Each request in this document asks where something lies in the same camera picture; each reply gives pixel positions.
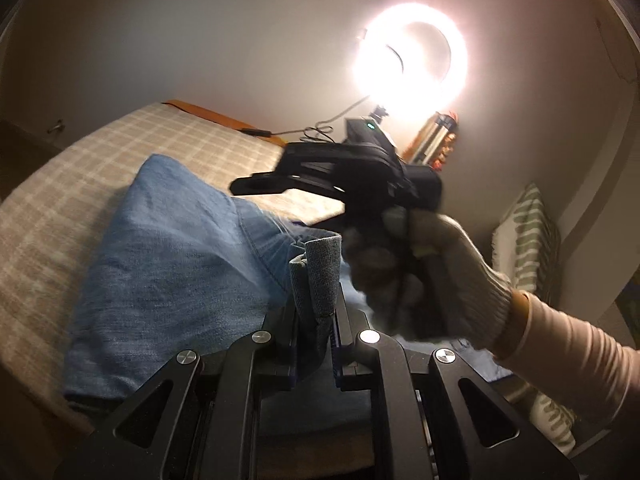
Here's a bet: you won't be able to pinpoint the green white striped cloth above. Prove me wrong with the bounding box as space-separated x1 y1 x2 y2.
492 183 579 454

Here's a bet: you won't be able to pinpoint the orange wooden bed frame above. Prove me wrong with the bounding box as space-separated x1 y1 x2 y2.
162 100 287 149

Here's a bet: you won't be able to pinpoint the person's right forearm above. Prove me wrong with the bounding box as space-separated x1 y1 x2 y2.
492 290 640 427

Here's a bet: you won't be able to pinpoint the black ring light cable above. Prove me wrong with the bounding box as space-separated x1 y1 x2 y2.
240 95 377 147

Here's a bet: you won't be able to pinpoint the person's right hand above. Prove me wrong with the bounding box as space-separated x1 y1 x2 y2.
342 207 514 362

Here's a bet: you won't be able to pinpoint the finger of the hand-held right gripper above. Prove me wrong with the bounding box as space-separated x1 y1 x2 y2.
276 141 381 173
229 171 346 202

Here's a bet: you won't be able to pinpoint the colourful patterned cloth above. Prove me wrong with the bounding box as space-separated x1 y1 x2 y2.
432 111 460 173

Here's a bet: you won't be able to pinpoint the beige checkered blanket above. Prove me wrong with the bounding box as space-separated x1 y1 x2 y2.
0 102 352 376

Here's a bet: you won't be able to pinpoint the folded silver tripod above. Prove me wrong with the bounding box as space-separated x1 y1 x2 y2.
407 114 453 168

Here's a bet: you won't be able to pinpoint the bright ring light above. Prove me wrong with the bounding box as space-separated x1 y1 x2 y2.
352 4 470 114

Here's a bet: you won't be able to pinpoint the blue denim pants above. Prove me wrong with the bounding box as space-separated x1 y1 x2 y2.
64 154 516 426

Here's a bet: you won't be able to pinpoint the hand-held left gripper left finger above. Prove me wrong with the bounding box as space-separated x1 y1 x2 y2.
55 307 303 480

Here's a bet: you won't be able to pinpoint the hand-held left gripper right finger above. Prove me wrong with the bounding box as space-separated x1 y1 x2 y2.
331 307 582 480

